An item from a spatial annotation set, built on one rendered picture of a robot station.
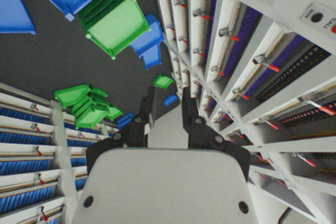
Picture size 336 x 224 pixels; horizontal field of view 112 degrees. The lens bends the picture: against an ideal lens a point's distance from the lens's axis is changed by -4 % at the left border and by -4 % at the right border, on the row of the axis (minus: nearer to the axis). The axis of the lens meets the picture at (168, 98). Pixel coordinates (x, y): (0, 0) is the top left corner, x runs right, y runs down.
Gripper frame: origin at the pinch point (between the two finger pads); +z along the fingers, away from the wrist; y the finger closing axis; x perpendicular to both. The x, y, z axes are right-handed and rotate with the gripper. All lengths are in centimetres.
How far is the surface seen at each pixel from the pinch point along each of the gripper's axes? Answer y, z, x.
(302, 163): 75, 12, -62
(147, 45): -24, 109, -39
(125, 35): -29, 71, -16
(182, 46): 9, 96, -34
